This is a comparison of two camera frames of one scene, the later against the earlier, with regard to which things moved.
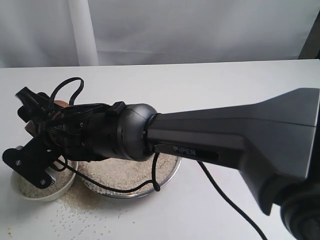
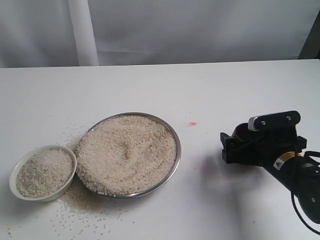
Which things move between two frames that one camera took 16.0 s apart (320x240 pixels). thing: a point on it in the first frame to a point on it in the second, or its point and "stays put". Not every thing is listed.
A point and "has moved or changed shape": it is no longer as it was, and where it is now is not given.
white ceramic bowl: x=65 y=171 stays put
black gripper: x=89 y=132 to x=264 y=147
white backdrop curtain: x=68 y=33 stays put
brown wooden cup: x=30 y=126 has moved or changed shape
